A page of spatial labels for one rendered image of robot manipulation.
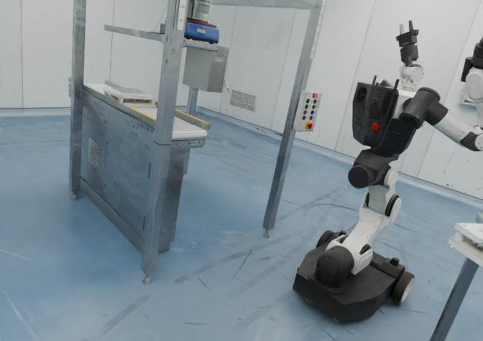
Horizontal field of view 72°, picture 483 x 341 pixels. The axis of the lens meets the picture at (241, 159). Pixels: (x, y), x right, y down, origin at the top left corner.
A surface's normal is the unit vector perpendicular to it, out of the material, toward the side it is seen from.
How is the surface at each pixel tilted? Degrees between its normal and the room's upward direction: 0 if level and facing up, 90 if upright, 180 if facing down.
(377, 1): 90
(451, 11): 90
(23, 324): 0
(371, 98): 90
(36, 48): 90
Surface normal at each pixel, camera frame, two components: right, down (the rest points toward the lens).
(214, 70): 0.69, 0.33
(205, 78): -0.71, 0.09
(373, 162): -0.36, -0.59
